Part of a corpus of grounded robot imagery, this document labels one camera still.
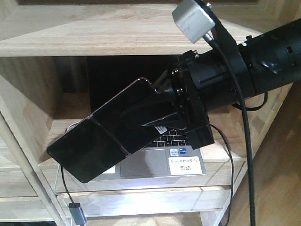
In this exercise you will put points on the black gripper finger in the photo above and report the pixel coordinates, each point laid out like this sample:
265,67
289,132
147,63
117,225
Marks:
155,109
164,83

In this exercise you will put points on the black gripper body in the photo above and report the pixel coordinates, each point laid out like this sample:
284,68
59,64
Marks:
207,85

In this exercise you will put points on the black pink smartphone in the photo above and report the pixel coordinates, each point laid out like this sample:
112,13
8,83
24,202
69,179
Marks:
101,140

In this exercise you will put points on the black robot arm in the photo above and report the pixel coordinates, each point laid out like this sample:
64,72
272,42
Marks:
260,64

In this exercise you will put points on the wooden desk shelf unit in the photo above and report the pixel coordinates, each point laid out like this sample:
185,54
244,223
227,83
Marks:
34,110

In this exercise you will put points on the silver laptop computer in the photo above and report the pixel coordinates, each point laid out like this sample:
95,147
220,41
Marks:
107,76

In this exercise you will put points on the grey usb adapter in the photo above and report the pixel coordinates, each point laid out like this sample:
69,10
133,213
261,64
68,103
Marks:
77,213

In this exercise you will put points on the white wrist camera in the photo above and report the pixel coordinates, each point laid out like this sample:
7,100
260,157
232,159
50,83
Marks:
193,19

